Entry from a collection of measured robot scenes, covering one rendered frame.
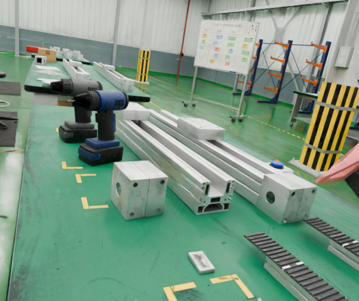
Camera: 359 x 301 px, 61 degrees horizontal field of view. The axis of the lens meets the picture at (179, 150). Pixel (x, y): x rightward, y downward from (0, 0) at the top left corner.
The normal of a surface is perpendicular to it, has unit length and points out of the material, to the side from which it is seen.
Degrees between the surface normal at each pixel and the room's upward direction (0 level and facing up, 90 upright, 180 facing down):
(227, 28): 90
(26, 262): 0
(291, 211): 90
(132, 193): 90
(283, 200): 90
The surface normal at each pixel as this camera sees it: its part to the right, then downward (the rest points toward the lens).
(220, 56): -0.72, 0.10
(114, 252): 0.15, -0.94
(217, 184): -0.87, 0.01
